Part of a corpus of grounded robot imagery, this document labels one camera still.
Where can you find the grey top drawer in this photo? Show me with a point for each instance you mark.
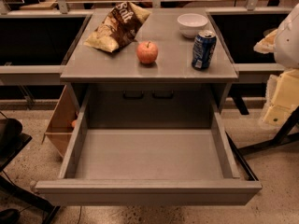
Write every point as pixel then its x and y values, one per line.
pixel 149 148

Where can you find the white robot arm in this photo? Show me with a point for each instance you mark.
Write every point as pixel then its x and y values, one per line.
pixel 282 92

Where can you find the grey drawer cabinet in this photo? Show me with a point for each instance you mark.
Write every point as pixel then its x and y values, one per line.
pixel 149 66

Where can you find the red apple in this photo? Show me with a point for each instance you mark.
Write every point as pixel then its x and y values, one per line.
pixel 147 52

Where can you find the blue soda can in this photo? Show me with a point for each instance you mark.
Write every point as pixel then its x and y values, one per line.
pixel 203 49

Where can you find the small orange ball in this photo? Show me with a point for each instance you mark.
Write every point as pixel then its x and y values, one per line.
pixel 73 123

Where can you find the brown salt chips bag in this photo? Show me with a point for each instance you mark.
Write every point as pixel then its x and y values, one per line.
pixel 119 27

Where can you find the white bowl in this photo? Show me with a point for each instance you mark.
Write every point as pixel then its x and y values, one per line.
pixel 191 23

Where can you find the black stand right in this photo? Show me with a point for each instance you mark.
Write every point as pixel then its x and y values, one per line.
pixel 283 136

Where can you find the black stand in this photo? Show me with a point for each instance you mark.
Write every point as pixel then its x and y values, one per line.
pixel 283 136
pixel 39 160

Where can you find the clear plastic cup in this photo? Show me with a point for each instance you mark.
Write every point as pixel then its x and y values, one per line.
pixel 33 187

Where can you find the black stand left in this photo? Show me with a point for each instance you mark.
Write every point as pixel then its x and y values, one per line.
pixel 39 160

